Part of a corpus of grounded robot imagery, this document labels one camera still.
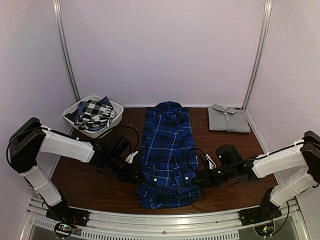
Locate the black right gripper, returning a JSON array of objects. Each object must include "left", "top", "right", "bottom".
[{"left": 191, "top": 165, "right": 236, "bottom": 188}]

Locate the blue plaid long sleeve shirt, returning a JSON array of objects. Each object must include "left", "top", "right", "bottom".
[{"left": 136, "top": 101, "right": 202, "bottom": 210}]

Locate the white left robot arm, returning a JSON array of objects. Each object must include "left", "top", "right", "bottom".
[{"left": 5, "top": 117, "right": 145, "bottom": 222}]

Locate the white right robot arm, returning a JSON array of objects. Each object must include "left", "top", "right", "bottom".
[{"left": 192, "top": 130, "right": 320, "bottom": 221}]

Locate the folded grey shirt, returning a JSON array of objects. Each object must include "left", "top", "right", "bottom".
[{"left": 207, "top": 104, "right": 251, "bottom": 134}]

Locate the black white checked shirt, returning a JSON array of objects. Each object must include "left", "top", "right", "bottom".
[{"left": 74, "top": 100, "right": 117, "bottom": 132}]

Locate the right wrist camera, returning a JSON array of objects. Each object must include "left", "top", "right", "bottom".
[{"left": 200, "top": 144, "right": 243, "bottom": 170}]

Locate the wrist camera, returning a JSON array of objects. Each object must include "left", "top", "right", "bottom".
[
  {"left": 109, "top": 133, "right": 139, "bottom": 164},
  {"left": 200, "top": 144, "right": 243, "bottom": 170}
]

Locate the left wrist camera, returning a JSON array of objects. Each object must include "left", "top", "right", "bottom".
[{"left": 109, "top": 133, "right": 139, "bottom": 164}]

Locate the aluminium front rail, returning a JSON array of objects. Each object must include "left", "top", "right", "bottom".
[{"left": 18, "top": 198, "right": 311, "bottom": 240}]

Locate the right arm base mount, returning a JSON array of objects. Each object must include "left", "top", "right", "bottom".
[{"left": 239, "top": 195, "right": 282, "bottom": 237}]

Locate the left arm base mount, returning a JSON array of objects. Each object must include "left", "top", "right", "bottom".
[{"left": 44, "top": 195, "right": 90, "bottom": 240}]

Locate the right aluminium corner post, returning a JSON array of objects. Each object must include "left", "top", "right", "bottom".
[{"left": 242, "top": 0, "right": 273, "bottom": 111}]

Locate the aluminium corner post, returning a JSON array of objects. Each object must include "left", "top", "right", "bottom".
[
  {"left": 242, "top": 0, "right": 273, "bottom": 111},
  {"left": 52, "top": 0, "right": 81, "bottom": 102}
]

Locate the left aluminium corner post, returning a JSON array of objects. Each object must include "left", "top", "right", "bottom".
[{"left": 52, "top": 0, "right": 81, "bottom": 102}]

